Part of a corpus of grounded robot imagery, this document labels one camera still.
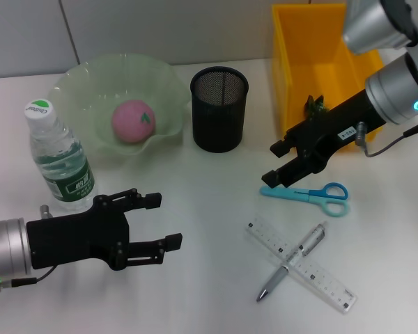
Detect right gripper connector cable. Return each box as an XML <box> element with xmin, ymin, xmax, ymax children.
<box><xmin>355</xmin><ymin>120</ymin><xmax>418</xmax><ymax>158</ymax></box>

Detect left gripper connector cable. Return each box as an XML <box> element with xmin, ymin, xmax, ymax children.
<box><xmin>0</xmin><ymin>266</ymin><xmax>55</xmax><ymax>296</ymax></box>

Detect green glass fruit plate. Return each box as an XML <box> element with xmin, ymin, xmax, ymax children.
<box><xmin>48</xmin><ymin>51</ymin><xmax>192</xmax><ymax>157</ymax></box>

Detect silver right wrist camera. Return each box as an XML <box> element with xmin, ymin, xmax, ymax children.
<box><xmin>343</xmin><ymin>0</ymin><xmax>418</xmax><ymax>55</ymax></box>

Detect blue scissors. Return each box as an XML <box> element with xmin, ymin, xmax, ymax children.
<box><xmin>260</xmin><ymin>182</ymin><xmax>350</xmax><ymax>218</ymax></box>

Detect pink peach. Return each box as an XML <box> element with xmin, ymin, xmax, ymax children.
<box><xmin>111</xmin><ymin>99</ymin><xmax>157</xmax><ymax>144</ymax></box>

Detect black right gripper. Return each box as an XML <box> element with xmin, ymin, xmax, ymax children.
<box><xmin>260</xmin><ymin>88</ymin><xmax>387</xmax><ymax>189</ymax></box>

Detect clear green-label water bottle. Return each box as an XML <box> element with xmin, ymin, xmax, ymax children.
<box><xmin>23</xmin><ymin>99</ymin><xmax>95</xmax><ymax>212</ymax></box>

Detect gripper connector cable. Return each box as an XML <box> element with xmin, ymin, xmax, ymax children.
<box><xmin>0</xmin><ymin>266</ymin><xmax>55</xmax><ymax>296</ymax></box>
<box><xmin>355</xmin><ymin>120</ymin><xmax>418</xmax><ymax>158</ymax></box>

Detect yellow plastic bin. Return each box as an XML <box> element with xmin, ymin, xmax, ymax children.
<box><xmin>271</xmin><ymin>2</ymin><xmax>386</xmax><ymax>154</ymax></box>

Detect clear silver pen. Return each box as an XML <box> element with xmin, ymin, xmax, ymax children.
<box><xmin>256</xmin><ymin>222</ymin><xmax>330</xmax><ymax>303</ymax></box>

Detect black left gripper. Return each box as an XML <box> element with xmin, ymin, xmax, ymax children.
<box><xmin>26</xmin><ymin>189</ymin><xmax>184</xmax><ymax>272</ymax></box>

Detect green plastic scrap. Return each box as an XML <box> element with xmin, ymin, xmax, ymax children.
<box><xmin>304</xmin><ymin>93</ymin><xmax>330</xmax><ymax>118</ymax></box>

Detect black mesh pen holder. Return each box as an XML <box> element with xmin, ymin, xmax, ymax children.
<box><xmin>189</xmin><ymin>65</ymin><xmax>250</xmax><ymax>154</ymax></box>

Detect transparent plastic ruler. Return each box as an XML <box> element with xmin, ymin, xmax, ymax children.
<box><xmin>245</xmin><ymin>218</ymin><xmax>358</xmax><ymax>314</ymax></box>

